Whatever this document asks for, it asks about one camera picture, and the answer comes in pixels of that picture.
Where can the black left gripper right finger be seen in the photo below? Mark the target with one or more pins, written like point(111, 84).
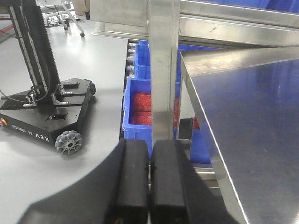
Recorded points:
point(178, 194)

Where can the white rolling chair base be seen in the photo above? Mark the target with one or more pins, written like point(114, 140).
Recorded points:
point(57, 12)

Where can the black wheeled robot base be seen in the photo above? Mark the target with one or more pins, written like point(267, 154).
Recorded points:
point(58, 123)

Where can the stainless steel shelf rack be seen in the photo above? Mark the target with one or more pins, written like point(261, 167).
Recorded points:
point(246, 36)

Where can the black toothed lift column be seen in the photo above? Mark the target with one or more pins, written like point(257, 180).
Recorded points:
point(35, 46)

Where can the stainless steel work table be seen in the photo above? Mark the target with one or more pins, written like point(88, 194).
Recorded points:
point(247, 105)

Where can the blue bin with red contents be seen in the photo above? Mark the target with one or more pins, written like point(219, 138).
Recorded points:
point(137, 120)

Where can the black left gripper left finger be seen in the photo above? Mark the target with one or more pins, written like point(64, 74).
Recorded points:
point(115, 192)

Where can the blue plastic bin behind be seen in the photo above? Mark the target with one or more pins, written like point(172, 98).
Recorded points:
point(142, 60)

